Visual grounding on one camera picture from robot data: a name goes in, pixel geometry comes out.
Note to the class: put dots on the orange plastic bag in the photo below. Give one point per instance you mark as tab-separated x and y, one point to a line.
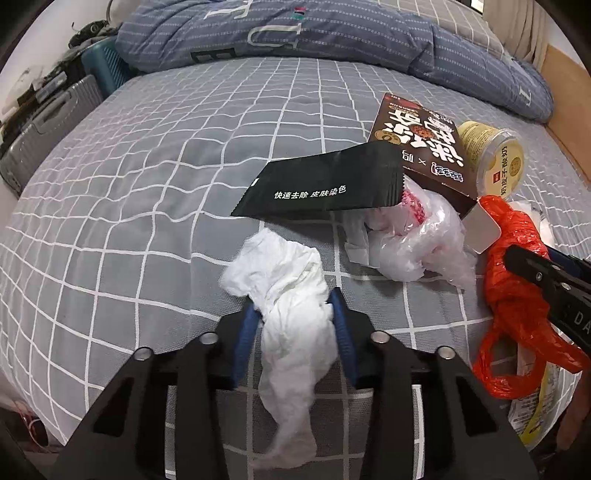
512	323

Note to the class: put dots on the yellow white snack packet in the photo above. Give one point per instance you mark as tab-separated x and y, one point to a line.
540	406

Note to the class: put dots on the grey suitcase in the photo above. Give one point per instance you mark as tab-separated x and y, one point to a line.
46	134

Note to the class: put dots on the brown printed cardboard box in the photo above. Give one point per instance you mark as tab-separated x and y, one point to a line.
415	134

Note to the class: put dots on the small white tissue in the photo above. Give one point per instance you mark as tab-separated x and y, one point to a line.
358	240

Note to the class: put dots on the yellow yogurt cup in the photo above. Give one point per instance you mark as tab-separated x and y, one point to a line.
489	152

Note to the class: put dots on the grey checked bed sheet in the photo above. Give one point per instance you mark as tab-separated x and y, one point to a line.
138	194

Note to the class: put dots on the beige curtain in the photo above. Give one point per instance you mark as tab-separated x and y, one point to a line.
517	27

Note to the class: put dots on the grey checked pillow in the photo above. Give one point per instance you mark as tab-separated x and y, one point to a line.
461	23

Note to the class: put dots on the blue grey striped quilt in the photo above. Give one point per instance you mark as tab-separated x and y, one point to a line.
323	32

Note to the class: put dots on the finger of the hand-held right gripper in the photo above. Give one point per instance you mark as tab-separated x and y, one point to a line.
531	267
570	261

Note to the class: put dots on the teal suitcase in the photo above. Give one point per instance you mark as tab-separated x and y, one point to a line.
106	64

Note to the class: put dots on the black sachet packet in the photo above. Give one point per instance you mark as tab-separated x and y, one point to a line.
314	184

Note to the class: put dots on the wooden bed frame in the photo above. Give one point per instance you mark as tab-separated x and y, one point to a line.
568	101

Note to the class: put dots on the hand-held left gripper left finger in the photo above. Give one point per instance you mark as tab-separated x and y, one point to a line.
244	341

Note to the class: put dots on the clear plastic bag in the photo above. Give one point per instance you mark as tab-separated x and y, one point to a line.
406	249

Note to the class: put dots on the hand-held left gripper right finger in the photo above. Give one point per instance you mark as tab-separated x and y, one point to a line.
346	341

